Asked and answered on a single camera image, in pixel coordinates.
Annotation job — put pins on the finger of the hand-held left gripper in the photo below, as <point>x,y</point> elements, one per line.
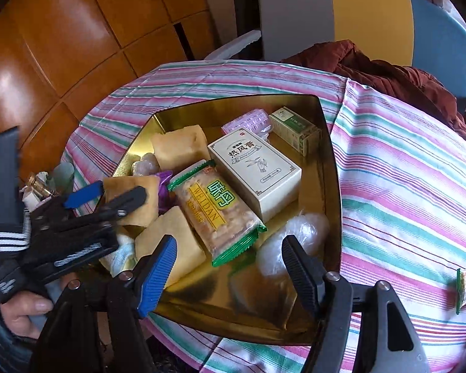
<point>83,197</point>
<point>120,206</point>

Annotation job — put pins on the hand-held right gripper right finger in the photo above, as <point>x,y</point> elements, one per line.
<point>301,276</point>

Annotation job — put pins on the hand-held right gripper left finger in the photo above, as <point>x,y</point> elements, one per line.
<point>159,276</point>

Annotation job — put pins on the pale blue white soft packet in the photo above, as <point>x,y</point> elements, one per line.
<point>122,258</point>

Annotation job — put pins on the small orange toy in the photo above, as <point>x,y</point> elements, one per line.
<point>178,237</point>

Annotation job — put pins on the purple item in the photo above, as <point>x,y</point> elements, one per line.
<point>164,188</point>

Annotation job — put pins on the white plastic-wrapped bundle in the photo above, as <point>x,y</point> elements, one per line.
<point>306,225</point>

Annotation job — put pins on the gold metal tin box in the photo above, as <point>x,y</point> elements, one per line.
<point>256,303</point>

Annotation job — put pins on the cream cardboard medicine box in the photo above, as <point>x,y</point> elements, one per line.
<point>256,171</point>

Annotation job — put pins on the small green tan box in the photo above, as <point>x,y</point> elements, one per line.
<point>295,126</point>

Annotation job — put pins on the pink hair roller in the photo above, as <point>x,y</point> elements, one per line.
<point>248,124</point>

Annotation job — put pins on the person's left hand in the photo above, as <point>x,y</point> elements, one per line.
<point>23,307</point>

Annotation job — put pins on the striped pink green tablecloth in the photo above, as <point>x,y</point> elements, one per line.
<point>392,202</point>

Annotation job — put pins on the wooden wardrobe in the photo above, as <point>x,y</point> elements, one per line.
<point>81,39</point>

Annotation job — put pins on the maroon jacket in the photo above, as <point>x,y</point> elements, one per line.
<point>392,77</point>

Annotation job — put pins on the black rolled mat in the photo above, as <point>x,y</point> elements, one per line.
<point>248,4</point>

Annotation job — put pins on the grey yellow blue chair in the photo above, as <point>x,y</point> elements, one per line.
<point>365,15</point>

